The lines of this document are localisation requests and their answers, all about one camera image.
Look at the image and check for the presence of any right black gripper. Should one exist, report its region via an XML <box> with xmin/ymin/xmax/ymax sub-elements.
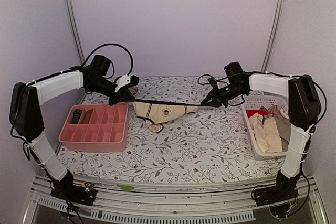
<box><xmin>201</xmin><ymin>83</ymin><xmax>246</xmax><ymax>108</ymax></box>

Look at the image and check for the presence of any cream underwear navy trim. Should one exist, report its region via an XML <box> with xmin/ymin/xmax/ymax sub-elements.
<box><xmin>127</xmin><ymin>99</ymin><xmax>202</xmax><ymax>134</ymax></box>

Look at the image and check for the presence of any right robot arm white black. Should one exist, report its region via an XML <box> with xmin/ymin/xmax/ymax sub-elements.
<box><xmin>201</xmin><ymin>62</ymin><xmax>327</xmax><ymax>201</ymax></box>

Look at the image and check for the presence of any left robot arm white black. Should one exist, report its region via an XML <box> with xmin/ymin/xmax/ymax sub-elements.
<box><xmin>9</xmin><ymin>55</ymin><xmax>139</xmax><ymax>200</ymax></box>

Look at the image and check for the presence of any brown rolled underwear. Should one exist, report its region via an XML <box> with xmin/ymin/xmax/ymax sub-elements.
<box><xmin>80</xmin><ymin>109</ymin><xmax>93</xmax><ymax>124</ymax></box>

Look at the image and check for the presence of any black white rolled underwear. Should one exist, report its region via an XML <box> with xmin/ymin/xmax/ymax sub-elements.
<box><xmin>70</xmin><ymin>109</ymin><xmax>82</xmax><ymax>124</ymax></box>

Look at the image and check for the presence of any small patterned bowl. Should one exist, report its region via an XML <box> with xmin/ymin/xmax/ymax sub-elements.
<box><xmin>129</xmin><ymin>86</ymin><xmax>139</xmax><ymax>95</ymax></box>

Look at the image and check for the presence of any pink divided organizer box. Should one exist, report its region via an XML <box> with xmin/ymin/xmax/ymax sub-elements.
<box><xmin>59</xmin><ymin>103</ymin><xmax>129</xmax><ymax>152</ymax></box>

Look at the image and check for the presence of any red garment in basket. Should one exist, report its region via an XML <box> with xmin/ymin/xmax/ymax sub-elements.
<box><xmin>246</xmin><ymin>110</ymin><xmax>274</xmax><ymax>122</ymax></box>

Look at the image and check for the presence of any floral patterned table mat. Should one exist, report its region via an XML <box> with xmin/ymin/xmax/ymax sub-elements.
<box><xmin>54</xmin><ymin>76</ymin><xmax>292</xmax><ymax>185</ymax></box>

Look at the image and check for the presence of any white plastic laundry basket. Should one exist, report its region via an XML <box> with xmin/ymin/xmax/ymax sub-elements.
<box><xmin>241</xmin><ymin>95</ymin><xmax>291</xmax><ymax>161</ymax></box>

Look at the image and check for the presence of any cream garment in basket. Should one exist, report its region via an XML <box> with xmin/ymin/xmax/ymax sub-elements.
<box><xmin>249</xmin><ymin>117</ymin><xmax>282</xmax><ymax>153</ymax></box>

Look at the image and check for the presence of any grey garment in basket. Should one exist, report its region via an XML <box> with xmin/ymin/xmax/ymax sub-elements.
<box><xmin>274</xmin><ymin>115</ymin><xmax>291</xmax><ymax>146</ymax></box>

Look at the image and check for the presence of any green tape piece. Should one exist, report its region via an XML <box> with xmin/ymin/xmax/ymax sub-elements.
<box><xmin>118</xmin><ymin>184</ymin><xmax>134</xmax><ymax>192</ymax></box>

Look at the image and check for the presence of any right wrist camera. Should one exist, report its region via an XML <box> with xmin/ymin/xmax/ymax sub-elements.
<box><xmin>207</xmin><ymin>78</ymin><xmax>218</xmax><ymax>89</ymax></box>

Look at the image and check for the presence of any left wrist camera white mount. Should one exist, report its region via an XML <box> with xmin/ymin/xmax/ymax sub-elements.
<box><xmin>114</xmin><ymin>74</ymin><xmax>139</xmax><ymax>93</ymax></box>

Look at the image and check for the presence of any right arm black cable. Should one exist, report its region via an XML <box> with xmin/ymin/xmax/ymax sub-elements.
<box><xmin>197</xmin><ymin>73</ymin><xmax>232</xmax><ymax>86</ymax></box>

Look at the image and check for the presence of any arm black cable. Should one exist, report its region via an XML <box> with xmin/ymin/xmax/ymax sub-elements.
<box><xmin>197</xmin><ymin>73</ymin><xmax>232</xmax><ymax>86</ymax></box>
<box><xmin>80</xmin><ymin>42</ymin><xmax>133</xmax><ymax>78</ymax></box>

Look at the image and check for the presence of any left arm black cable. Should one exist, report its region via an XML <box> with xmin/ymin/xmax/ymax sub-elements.
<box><xmin>80</xmin><ymin>42</ymin><xmax>133</xmax><ymax>78</ymax></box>

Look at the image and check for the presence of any right aluminium frame post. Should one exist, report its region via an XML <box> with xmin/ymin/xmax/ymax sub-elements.
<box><xmin>261</xmin><ymin>0</ymin><xmax>285</xmax><ymax>72</ymax></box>

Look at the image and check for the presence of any aluminium frame post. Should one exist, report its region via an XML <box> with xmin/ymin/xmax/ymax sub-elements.
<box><xmin>64</xmin><ymin>0</ymin><xmax>85</xmax><ymax>63</ymax></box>
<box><xmin>261</xmin><ymin>0</ymin><xmax>285</xmax><ymax>72</ymax></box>

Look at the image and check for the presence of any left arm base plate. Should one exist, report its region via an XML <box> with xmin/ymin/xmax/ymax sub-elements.
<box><xmin>50</xmin><ymin>183</ymin><xmax>97</xmax><ymax>206</ymax></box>

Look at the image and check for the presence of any aluminium front rail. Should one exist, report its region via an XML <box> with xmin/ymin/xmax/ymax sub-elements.
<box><xmin>20</xmin><ymin>175</ymin><xmax>331</xmax><ymax>223</ymax></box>

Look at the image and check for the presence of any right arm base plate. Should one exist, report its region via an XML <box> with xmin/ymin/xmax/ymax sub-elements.
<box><xmin>251</xmin><ymin>185</ymin><xmax>299</xmax><ymax>206</ymax></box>

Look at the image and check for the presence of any left aluminium frame post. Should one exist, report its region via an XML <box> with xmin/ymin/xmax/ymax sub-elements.
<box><xmin>64</xmin><ymin>0</ymin><xmax>85</xmax><ymax>63</ymax></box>

